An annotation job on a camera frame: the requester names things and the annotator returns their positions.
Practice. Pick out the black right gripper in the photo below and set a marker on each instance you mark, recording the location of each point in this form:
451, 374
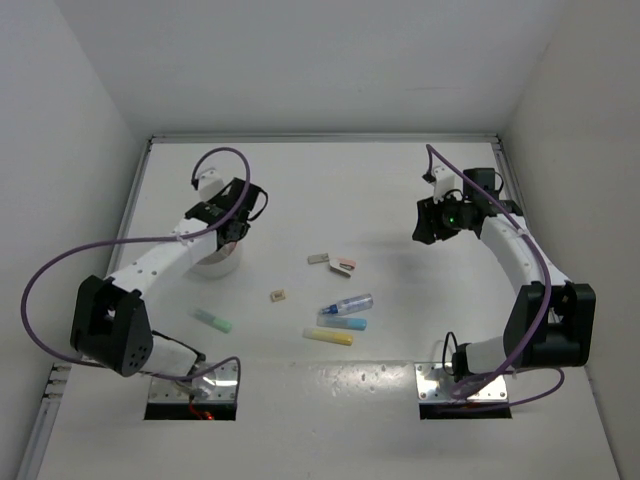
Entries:
428, 225

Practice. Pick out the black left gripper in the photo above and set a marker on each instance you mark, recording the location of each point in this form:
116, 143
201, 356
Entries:
213, 200

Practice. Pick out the small yellow staple box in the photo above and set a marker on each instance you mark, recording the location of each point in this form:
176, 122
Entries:
277, 296

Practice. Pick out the grey white eraser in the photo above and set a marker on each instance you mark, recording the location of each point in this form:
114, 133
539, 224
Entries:
318, 258

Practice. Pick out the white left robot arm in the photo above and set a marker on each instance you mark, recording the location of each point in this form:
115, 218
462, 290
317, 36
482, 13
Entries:
111, 323

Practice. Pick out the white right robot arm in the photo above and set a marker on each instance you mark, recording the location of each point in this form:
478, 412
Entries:
551, 322

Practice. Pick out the white round divided organizer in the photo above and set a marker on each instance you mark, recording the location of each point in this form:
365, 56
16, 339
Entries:
221, 263

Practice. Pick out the clear blue-capped glue bottle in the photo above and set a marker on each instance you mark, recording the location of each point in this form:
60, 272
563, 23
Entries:
348, 306

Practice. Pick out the green highlighter marker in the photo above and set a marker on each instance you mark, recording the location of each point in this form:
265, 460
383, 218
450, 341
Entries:
211, 320

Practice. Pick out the blue highlighter marker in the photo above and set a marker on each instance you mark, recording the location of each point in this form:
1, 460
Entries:
346, 323

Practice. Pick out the yellow highlighter marker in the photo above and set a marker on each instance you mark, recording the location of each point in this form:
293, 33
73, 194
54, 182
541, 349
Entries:
328, 336

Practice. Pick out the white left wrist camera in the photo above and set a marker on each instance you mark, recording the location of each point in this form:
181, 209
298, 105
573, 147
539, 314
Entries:
210, 183

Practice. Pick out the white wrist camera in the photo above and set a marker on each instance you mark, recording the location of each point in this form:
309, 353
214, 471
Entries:
210, 183
444, 182

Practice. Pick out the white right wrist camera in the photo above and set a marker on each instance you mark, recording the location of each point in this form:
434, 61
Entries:
444, 182

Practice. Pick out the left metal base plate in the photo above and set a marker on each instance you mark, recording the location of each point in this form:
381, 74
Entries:
219, 386

